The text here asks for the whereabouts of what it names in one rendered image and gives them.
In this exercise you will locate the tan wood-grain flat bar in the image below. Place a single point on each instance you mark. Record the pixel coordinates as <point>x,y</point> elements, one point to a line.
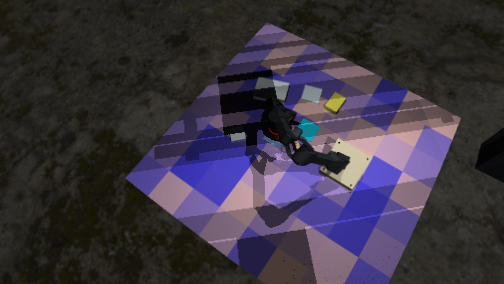
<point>296,145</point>

